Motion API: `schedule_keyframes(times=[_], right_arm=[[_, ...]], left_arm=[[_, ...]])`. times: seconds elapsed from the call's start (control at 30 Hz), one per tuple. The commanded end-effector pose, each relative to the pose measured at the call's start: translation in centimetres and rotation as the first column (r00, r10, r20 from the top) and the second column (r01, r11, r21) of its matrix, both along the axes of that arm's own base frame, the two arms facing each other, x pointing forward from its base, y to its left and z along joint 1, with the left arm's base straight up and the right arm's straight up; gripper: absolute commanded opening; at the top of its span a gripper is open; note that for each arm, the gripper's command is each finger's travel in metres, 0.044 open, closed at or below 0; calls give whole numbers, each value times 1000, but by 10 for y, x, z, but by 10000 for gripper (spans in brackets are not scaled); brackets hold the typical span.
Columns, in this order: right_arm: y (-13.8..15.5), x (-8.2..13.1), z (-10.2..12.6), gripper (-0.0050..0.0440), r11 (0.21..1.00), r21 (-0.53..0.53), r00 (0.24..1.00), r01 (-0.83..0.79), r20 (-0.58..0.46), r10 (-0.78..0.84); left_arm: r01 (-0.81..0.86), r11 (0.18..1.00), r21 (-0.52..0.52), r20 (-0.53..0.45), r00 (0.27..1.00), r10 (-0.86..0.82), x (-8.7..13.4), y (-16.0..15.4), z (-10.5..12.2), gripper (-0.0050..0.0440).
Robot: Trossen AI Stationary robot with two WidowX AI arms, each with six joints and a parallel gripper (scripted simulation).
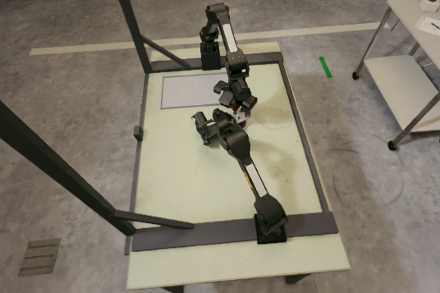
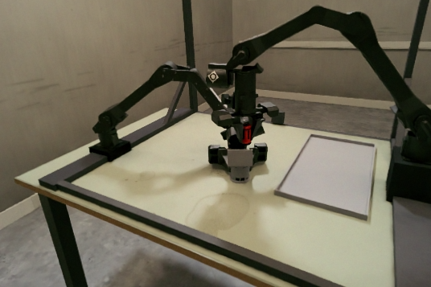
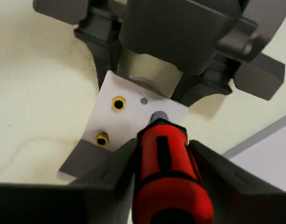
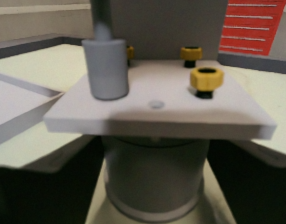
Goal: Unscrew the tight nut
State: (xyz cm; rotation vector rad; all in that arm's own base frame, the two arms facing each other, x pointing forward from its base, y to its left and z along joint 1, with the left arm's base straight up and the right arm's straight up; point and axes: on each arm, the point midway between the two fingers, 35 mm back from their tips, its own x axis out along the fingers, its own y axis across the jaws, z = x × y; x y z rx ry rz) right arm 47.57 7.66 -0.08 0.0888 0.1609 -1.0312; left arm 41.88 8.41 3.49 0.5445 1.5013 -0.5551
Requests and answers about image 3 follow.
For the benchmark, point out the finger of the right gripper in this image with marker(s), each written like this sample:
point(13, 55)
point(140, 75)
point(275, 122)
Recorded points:
point(192, 88)
point(106, 54)

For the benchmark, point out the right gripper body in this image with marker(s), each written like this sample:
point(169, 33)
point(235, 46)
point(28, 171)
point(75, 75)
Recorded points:
point(262, 77)

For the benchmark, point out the grey cylinder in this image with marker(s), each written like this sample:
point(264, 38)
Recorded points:
point(146, 83)

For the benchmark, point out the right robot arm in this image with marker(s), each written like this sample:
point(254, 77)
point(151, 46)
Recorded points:
point(189, 33)

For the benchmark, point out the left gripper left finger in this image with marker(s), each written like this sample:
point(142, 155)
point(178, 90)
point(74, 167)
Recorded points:
point(103, 195)

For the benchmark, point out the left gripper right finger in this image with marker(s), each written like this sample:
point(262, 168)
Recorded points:
point(237, 196)

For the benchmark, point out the red and black nut driver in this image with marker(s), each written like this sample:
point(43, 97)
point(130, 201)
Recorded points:
point(168, 188)

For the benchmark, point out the yellow nut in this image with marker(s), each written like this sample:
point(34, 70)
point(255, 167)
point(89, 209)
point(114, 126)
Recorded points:
point(102, 140)
point(118, 103)

